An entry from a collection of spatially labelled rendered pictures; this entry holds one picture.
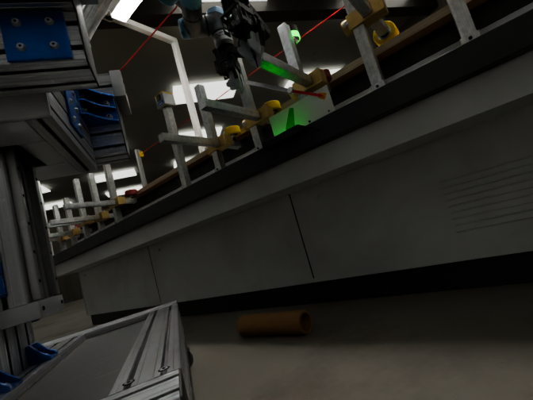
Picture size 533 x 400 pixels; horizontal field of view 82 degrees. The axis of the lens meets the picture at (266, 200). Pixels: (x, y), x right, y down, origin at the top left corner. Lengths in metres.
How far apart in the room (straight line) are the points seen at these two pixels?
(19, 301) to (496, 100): 1.18
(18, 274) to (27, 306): 0.06
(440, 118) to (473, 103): 0.08
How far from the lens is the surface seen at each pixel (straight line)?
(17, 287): 0.78
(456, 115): 1.03
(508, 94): 1.03
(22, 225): 0.80
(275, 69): 0.99
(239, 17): 0.93
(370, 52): 1.11
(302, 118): 1.16
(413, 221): 1.25
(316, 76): 1.16
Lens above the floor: 0.36
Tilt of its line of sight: 6 degrees up
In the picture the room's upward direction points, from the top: 16 degrees counter-clockwise
